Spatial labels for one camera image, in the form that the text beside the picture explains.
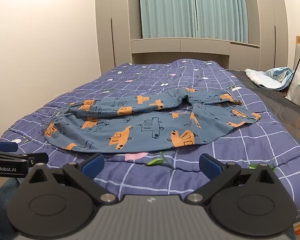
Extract beige tall wardrobe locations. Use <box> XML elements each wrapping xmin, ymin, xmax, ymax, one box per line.
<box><xmin>94</xmin><ymin>0</ymin><xmax>143</xmax><ymax>76</ymax></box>
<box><xmin>247</xmin><ymin>0</ymin><xmax>285</xmax><ymax>87</ymax></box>

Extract blue checkered floral blanket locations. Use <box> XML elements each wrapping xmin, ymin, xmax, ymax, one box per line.
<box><xmin>0</xmin><ymin>59</ymin><xmax>300</xmax><ymax>220</ymax></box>

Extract person's leg in jeans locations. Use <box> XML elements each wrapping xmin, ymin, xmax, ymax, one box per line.
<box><xmin>0</xmin><ymin>177</ymin><xmax>25</xmax><ymax>240</ymax></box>

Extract blue car print pants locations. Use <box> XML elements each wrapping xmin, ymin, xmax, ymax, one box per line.
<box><xmin>41</xmin><ymin>87</ymin><xmax>262</xmax><ymax>154</ymax></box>

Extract light blue crumpled cloth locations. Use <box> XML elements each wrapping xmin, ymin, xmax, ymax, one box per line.
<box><xmin>244</xmin><ymin>67</ymin><xmax>294</xmax><ymax>91</ymax></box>

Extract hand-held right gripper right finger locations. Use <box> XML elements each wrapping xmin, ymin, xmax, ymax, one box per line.
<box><xmin>184</xmin><ymin>153</ymin><xmax>282</xmax><ymax>207</ymax></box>

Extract teal curtain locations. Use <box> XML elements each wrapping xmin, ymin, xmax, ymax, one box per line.
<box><xmin>139</xmin><ymin>0</ymin><xmax>197</xmax><ymax>39</ymax></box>
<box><xmin>193</xmin><ymin>0</ymin><xmax>249</xmax><ymax>43</ymax></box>

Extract beige window seat cabinet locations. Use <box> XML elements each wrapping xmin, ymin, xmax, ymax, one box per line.
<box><xmin>130</xmin><ymin>37</ymin><xmax>261</xmax><ymax>71</ymax></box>

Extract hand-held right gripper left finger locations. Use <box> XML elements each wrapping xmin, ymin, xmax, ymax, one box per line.
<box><xmin>27</xmin><ymin>153</ymin><xmax>118</xmax><ymax>207</ymax></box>

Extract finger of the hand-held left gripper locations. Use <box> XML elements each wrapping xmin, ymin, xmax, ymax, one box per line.
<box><xmin>20</xmin><ymin>152</ymin><xmax>49</xmax><ymax>167</ymax></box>
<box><xmin>0</xmin><ymin>141</ymin><xmax>18</xmax><ymax>153</ymax></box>

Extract grey quilted mattress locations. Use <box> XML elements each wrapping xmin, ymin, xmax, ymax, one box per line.
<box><xmin>226</xmin><ymin>69</ymin><xmax>300</xmax><ymax>137</ymax></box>

